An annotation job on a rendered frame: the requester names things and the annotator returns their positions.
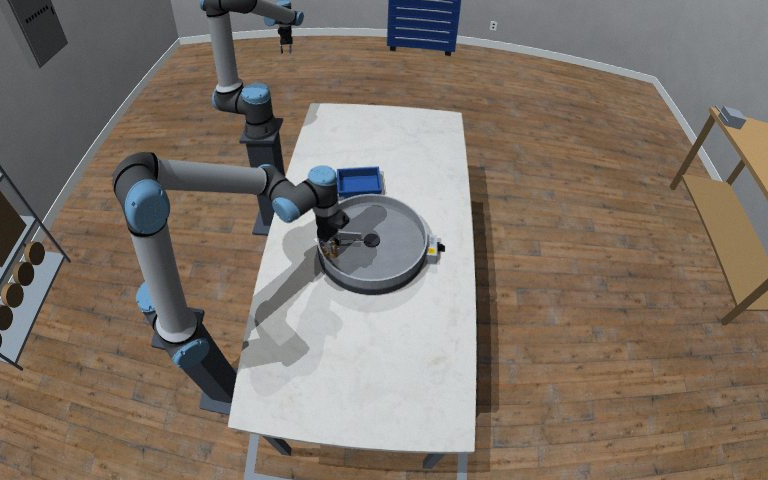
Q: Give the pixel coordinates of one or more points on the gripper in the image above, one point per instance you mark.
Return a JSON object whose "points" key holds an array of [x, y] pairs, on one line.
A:
{"points": [[285, 34], [329, 225]]}

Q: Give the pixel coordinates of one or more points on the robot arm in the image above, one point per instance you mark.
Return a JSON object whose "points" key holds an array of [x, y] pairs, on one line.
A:
{"points": [[224, 53], [212, 175]]}

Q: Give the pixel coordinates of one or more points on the blue crate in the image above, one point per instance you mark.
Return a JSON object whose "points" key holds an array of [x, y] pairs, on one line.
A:
{"points": [[361, 182]]}

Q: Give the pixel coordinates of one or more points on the grey turntable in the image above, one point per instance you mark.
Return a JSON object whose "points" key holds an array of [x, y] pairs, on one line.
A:
{"points": [[390, 265]]}

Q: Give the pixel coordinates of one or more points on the grey control box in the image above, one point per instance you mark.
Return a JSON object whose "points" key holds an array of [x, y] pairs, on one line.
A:
{"points": [[433, 250]]}

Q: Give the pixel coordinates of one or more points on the white table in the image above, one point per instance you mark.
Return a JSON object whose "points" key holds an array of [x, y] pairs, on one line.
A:
{"points": [[390, 132]]}

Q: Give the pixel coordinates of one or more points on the blue drawer cabinet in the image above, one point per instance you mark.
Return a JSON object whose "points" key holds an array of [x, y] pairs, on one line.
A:
{"points": [[424, 26]]}

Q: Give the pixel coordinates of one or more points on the metal shelf unit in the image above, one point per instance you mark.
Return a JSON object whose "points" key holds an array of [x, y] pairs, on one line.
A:
{"points": [[36, 298]]}

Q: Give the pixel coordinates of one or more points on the wooden workbench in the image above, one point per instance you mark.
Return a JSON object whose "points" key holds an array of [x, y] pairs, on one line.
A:
{"points": [[722, 225]]}

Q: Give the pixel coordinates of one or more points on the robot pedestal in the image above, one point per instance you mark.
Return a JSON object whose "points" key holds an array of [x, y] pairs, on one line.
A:
{"points": [[215, 381], [268, 218]]}

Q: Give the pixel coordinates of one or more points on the grey wall panel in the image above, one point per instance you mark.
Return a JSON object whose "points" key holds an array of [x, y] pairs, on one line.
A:
{"points": [[36, 30]]}

